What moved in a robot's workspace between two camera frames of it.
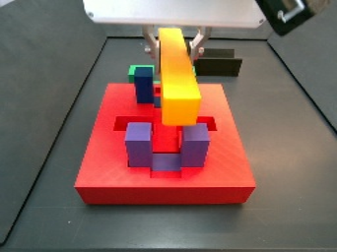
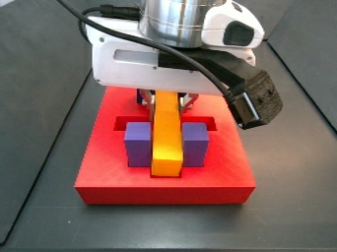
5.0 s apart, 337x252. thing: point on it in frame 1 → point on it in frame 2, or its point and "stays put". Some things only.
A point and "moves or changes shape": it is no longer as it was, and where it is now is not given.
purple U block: (193, 150) stays put
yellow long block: (181, 94) moves or changes shape
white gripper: (233, 14) → (127, 65)
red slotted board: (110, 182) stays put
